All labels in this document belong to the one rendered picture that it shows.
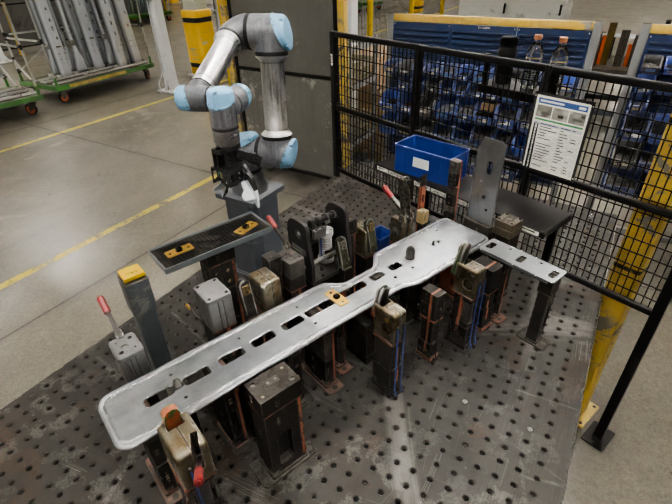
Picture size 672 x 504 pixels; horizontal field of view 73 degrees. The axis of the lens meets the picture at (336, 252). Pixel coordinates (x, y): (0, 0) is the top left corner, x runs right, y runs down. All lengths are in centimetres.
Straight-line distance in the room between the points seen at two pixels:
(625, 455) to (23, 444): 236
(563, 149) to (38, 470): 204
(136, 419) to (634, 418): 225
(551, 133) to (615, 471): 148
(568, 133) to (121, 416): 172
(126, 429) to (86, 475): 38
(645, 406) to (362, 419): 169
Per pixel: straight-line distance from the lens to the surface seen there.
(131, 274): 142
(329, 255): 160
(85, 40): 936
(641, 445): 265
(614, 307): 217
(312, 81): 404
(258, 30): 172
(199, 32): 917
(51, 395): 186
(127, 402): 129
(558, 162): 199
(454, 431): 152
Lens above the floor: 192
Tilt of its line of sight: 34 degrees down
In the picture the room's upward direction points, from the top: 2 degrees counter-clockwise
